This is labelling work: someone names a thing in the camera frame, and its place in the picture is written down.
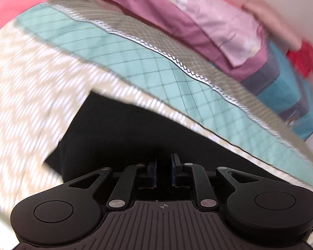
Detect red clothes pile by wall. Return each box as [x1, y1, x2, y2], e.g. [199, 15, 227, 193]
[286, 40, 313, 78]

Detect patterned patchwork bed sheet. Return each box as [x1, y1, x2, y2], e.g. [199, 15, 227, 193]
[0, 0, 313, 249]

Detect blue grey striped bedding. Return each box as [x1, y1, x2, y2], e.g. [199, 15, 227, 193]
[241, 41, 313, 140]

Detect black pants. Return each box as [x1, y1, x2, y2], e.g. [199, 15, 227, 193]
[44, 92, 279, 182]

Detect pink pillow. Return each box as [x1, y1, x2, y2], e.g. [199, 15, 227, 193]
[242, 0, 303, 51]

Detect pink floral quilt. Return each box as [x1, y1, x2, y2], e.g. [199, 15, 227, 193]
[100, 0, 268, 81]

